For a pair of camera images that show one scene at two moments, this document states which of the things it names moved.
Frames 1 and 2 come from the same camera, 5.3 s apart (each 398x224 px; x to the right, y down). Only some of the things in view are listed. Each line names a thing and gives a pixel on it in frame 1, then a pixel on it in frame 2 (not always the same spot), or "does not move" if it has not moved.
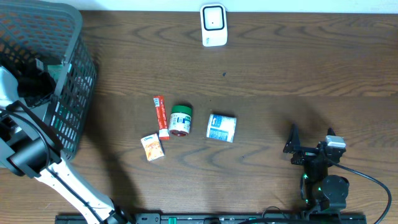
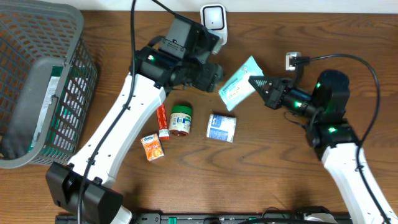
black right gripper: x=293 y=146 to x=280 y=88
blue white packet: x=221 y=127 does not move
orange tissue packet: x=153 y=147 does not move
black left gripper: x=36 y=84 to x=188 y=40
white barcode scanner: x=214 y=25 does not move
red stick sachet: x=160 y=106 does not move
